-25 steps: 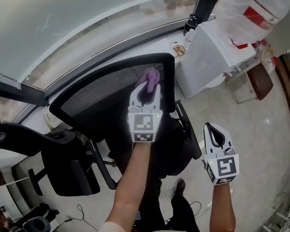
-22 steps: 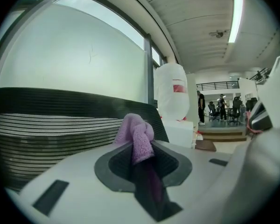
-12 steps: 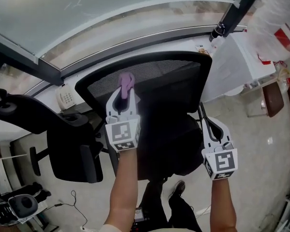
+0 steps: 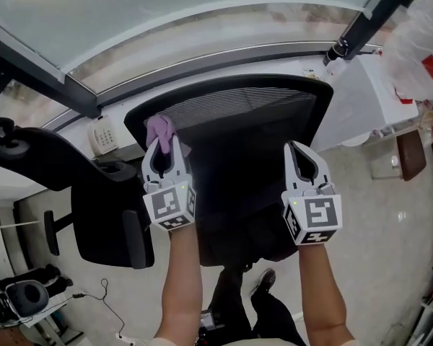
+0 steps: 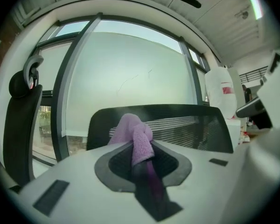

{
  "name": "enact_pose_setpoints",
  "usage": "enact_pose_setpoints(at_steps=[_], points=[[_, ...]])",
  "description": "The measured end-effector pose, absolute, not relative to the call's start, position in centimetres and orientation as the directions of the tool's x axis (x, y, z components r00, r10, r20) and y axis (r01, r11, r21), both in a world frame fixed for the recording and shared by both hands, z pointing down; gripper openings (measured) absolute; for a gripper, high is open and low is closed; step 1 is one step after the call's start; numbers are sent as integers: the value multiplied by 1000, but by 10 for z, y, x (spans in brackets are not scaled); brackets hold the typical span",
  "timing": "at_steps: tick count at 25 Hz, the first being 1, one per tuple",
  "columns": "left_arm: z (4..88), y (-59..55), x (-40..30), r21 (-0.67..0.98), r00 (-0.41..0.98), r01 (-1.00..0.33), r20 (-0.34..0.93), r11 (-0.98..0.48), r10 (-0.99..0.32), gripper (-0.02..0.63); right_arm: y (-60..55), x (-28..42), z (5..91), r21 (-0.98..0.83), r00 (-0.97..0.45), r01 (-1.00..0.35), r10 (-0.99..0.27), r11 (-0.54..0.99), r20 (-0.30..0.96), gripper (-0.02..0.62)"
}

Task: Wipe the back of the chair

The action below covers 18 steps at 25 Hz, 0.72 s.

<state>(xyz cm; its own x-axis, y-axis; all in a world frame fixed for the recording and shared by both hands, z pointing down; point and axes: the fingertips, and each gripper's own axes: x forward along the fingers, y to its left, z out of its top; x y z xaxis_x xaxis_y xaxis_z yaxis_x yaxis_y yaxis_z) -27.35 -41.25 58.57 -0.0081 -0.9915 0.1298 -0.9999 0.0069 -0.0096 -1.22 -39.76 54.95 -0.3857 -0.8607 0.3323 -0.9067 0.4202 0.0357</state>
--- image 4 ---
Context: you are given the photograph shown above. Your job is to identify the person's black trouser legs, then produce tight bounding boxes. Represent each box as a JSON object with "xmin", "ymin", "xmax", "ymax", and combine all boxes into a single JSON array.
[{"xmin": 206, "ymin": 264, "xmax": 308, "ymax": 346}]

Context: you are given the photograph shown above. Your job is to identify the purple cloth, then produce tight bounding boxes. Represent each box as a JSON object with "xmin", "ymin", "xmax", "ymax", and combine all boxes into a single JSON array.
[{"xmin": 145, "ymin": 115, "xmax": 193, "ymax": 157}]

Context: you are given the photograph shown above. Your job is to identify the black cylindrical object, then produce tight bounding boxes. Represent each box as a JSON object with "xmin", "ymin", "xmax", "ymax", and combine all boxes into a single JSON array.
[{"xmin": 322, "ymin": 37, "xmax": 349, "ymax": 66}]

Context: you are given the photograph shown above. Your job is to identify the black boots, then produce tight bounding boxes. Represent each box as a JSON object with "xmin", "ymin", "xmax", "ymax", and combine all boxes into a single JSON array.
[{"xmin": 31, "ymin": 263, "xmax": 74, "ymax": 292}]

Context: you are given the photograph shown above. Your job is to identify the person's right forearm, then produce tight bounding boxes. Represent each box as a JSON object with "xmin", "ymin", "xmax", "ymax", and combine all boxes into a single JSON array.
[{"xmin": 297, "ymin": 242, "xmax": 355, "ymax": 342}]

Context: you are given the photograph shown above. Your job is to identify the white desk telephone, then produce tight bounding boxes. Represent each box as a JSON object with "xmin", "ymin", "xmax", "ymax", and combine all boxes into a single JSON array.
[{"xmin": 87, "ymin": 117, "xmax": 121, "ymax": 157}]

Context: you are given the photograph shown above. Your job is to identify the white power strip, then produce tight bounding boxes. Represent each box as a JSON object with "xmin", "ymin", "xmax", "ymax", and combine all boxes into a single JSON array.
[{"xmin": 114, "ymin": 332, "xmax": 137, "ymax": 346}]

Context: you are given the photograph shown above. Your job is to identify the person's right black shoe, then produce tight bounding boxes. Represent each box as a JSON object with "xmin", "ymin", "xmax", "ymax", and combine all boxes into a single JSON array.
[{"xmin": 250, "ymin": 267, "xmax": 277, "ymax": 297}]

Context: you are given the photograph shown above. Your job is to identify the brown seat folding chair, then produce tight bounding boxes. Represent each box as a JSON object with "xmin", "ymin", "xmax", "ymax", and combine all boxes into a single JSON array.
[{"xmin": 369, "ymin": 128, "xmax": 429, "ymax": 183}]

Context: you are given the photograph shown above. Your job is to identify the clear water jug red label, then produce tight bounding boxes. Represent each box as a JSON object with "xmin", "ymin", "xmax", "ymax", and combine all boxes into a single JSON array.
[{"xmin": 384, "ymin": 0, "xmax": 433, "ymax": 102}]

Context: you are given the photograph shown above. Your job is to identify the thin black floor cable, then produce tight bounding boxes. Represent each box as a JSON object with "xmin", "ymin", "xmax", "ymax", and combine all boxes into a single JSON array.
[{"xmin": 71, "ymin": 278, "xmax": 126, "ymax": 338}]

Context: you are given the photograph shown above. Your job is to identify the person's beige shirt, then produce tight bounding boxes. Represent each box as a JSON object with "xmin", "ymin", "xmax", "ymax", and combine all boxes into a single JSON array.
[{"xmin": 152, "ymin": 335, "xmax": 358, "ymax": 346}]

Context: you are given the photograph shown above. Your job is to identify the person's left forearm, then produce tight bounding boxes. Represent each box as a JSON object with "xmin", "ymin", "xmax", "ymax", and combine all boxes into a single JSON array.
[{"xmin": 153, "ymin": 225, "xmax": 203, "ymax": 344}]

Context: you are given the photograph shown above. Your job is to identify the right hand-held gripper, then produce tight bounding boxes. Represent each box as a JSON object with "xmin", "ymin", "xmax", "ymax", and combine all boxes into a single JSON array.
[{"xmin": 280, "ymin": 140, "xmax": 344, "ymax": 247}]

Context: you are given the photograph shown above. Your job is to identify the black box device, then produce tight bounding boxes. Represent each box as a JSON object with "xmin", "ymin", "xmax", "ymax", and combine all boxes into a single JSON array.
[{"xmin": 199, "ymin": 310, "xmax": 222, "ymax": 339}]

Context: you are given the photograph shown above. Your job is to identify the black high-back office chair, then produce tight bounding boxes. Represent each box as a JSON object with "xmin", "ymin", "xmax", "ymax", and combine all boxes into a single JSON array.
[{"xmin": 0, "ymin": 117, "xmax": 156, "ymax": 270}]

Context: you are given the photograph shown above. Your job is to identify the white water dispenser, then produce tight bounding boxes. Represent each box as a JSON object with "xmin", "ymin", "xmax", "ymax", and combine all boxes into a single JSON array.
[{"xmin": 312, "ymin": 54, "xmax": 419, "ymax": 154}]

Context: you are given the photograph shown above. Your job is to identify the black mesh office chair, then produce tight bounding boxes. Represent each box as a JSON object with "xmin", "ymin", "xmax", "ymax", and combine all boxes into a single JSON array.
[{"xmin": 123, "ymin": 74, "xmax": 335, "ymax": 272}]

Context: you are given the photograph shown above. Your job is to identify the white shelf unit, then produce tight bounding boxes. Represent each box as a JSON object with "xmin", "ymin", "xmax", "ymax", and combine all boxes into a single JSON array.
[{"xmin": 0, "ymin": 200, "xmax": 40, "ymax": 277}]

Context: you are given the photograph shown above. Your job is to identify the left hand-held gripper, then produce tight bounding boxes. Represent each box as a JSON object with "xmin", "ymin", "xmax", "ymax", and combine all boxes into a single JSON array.
[{"xmin": 141, "ymin": 135, "xmax": 198, "ymax": 232}]

